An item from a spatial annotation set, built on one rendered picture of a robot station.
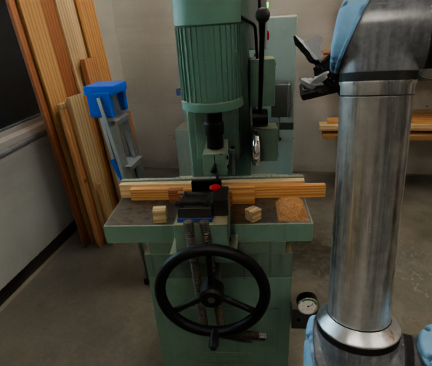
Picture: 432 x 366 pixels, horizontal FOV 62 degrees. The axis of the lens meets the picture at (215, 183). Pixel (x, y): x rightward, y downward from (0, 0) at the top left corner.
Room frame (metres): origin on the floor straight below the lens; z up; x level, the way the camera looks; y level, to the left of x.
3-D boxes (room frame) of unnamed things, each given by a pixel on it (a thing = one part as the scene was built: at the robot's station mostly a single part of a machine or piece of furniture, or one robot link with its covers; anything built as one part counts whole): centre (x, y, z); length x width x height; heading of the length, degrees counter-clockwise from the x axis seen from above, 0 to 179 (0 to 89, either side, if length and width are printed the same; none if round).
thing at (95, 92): (1.83, 0.46, 0.58); 0.27 x 0.25 x 1.16; 77
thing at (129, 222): (0.93, 0.03, 0.87); 0.61 x 0.30 x 0.06; 84
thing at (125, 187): (1.05, 0.02, 0.93); 0.60 x 0.02 x 0.05; 84
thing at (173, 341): (1.15, -0.02, 0.36); 0.58 x 0.45 x 0.71; 174
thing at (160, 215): (0.91, 0.17, 0.92); 0.04 x 0.03 x 0.04; 92
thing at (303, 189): (1.03, -0.03, 0.92); 0.62 x 0.02 x 0.04; 84
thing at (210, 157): (1.05, -0.01, 1.03); 0.14 x 0.07 x 0.09; 174
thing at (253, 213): (0.89, -0.10, 0.92); 0.03 x 0.03 x 0.03; 37
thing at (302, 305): (0.80, -0.24, 0.65); 0.06 x 0.04 x 0.08; 84
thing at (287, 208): (0.92, -0.22, 0.91); 0.12 x 0.09 x 0.03; 174
